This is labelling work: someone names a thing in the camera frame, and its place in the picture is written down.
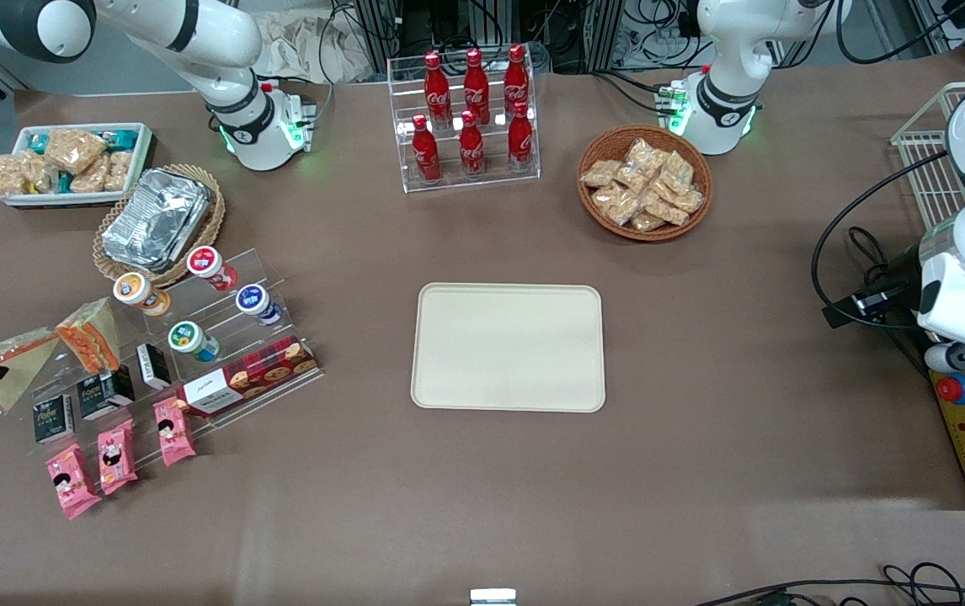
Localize black arm base cables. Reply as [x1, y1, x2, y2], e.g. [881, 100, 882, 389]
[592, 69, 677, 114]

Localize crumpled beige cloth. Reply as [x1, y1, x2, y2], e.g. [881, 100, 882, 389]
[259, 10, 376, 85]

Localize orange lid yogurt cup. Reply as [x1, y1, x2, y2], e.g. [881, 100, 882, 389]
[112, 272, 172, 318]

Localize green lid yogurt cup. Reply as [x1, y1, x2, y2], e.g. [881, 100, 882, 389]
[167, 321, 221, 364]

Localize aluminium foil container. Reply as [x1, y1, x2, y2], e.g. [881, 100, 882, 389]
[102, 168, 214, 272]

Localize red lid yogurt cup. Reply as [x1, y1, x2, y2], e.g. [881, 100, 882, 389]
[186, 246, 239, 293]

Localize metal equipment rack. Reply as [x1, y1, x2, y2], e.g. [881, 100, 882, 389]
[356, 0, 702, 72]

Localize red tartan cookie box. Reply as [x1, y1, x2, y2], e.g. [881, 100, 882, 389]
[177, 336, 319, 419]

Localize cream rectangular tray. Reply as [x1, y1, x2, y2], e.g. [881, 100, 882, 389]
[411, 282, 606, 413]

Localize white rectangular bin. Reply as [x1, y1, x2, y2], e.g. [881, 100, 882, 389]
[0, 122, 155, 209]

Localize round brown wicker basket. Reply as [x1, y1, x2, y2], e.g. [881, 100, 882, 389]
[577, 125, 715, 243]

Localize clear acrylic bottle rack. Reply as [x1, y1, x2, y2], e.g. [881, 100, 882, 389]
[387, 52, 541, 194]

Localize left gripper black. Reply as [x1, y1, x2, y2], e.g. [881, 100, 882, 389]
[823, 248, 924, 330]

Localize black cable bundle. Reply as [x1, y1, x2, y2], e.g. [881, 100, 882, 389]
[846, 226, 900, 291]

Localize red cola bottle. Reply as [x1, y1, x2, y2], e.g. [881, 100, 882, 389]
[463, 48, 490, 125]
[412, 114, 441, 183]
[424, 52, 452, 129]
[508, 101, 534, 172]
[504, 44, 530, 119]
[459, 109, 485, 178]

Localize oval light wicker basket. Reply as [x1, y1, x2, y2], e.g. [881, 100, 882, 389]
[93, 164, 227, 289]

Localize small black box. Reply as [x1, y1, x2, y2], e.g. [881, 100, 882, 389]
[33, 394, 76, 444]
[77, 366, 136, 422]
[136, 343, 172, 391]

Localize pink snack packet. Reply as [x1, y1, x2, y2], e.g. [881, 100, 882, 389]
[152, 397, 197, 468]
[45, 444, 103, 520]
[97, 418, 139, 496]

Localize black floor cables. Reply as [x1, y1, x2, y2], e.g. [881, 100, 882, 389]
[693, 562, 965, 606]

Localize white wire rack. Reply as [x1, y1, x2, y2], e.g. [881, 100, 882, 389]
[890, 81, 965, 232]

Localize clear acrylic tiered shelf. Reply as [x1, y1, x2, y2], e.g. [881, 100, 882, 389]
[0, 247, 325, 460]

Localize blue lid yogurt cup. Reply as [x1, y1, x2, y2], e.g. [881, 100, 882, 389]
[235, 284, 283, 327]

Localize triangle sandwich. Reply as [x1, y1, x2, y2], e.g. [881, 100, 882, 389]
[0, 327, 60, 415]
[56, 297, 123, 375]

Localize large rice cracker bag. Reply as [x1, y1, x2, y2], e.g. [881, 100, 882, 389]
[45, 128, 109, 175]

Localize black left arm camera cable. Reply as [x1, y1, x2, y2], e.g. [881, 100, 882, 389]
[811, 150, 955, 331]

